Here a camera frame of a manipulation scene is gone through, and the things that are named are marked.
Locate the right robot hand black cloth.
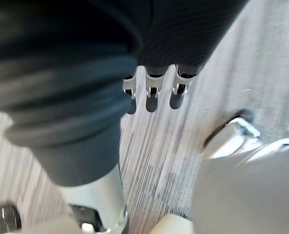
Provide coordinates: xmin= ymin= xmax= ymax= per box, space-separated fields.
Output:
xmin=0 ymin=0 xmax=248 ymax=234

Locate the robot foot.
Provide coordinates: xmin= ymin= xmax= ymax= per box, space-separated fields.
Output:
xmin=202 ymin=109 xmax=261 ymax=157

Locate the silver robot leg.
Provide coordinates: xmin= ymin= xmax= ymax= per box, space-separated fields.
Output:
xmin=190 ymin=137 xmax=289 ymax=234

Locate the dark oval object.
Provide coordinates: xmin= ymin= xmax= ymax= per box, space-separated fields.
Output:
xmin=0 ymin=203 xmax=22 ymax=233

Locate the beige cushion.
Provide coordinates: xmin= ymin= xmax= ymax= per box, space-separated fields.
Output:
xmin=156 ymin=214 xmax=194 ymax=234

